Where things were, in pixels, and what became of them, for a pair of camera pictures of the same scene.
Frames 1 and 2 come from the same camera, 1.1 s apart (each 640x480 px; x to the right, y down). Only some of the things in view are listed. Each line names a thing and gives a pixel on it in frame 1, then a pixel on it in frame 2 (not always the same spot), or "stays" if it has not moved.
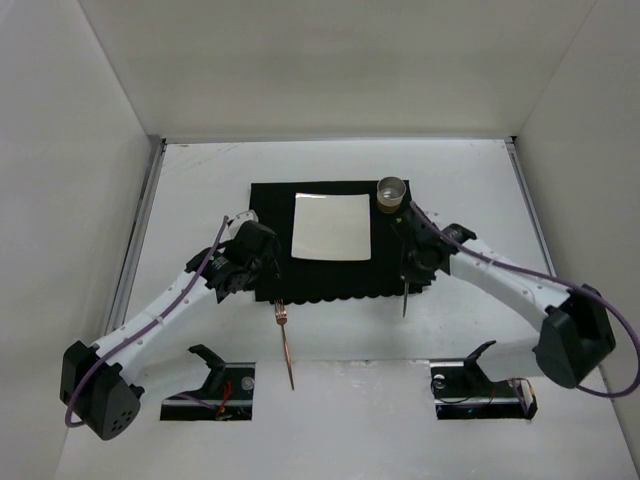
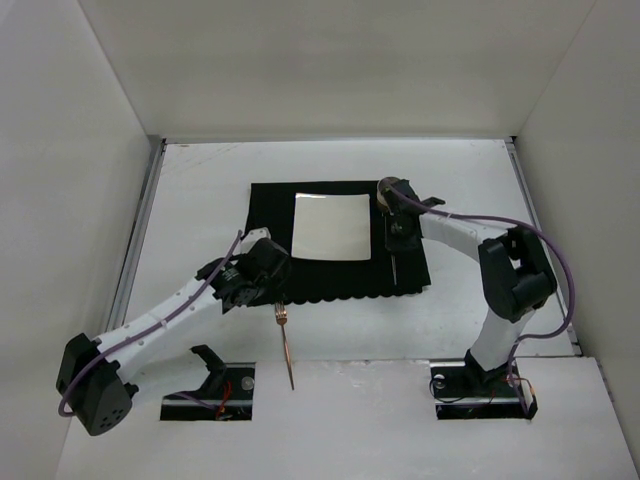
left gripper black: x=270 y=265 -> x=273 y=288
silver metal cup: x=390 y=191 stays
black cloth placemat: x=301 y=280 stays
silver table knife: x=406 y=294 -> x=394 y=268
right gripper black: x=413 y=273 -> x=395 y=245
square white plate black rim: x=331 y=227 stays
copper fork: x=281 y=317 stays
